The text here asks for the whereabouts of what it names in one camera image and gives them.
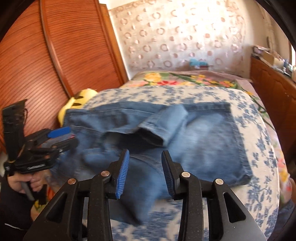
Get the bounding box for blue denim jeans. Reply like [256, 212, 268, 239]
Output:
[51, 101, 252, 225]

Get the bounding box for person's left hand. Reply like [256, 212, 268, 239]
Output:
[7, 172, 44, 193]

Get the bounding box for yellow Pikachu plush toy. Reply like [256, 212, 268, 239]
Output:
[58, 88, 98, 126]

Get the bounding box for wooden louvered wardrobe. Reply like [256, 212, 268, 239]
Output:
[1, 1, 128, 134]

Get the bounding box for blue floral white quilt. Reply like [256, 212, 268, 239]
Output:
[84, 85, 280, 240]

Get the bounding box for colourful floral bed sheet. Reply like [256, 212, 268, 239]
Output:
[123, 70, 293, 203]

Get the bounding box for cardboard box with teal cloth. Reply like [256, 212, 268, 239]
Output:
[189, 58, 209, 70]

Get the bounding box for wooden side cabinet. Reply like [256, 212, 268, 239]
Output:
[249, 55, 296, 163]

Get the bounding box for circle patterned sheer curtain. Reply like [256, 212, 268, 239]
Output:
[109, 1, 248, 77]

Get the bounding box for cardboard box on cabinet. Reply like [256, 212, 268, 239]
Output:
[262, 51, 278, 65]

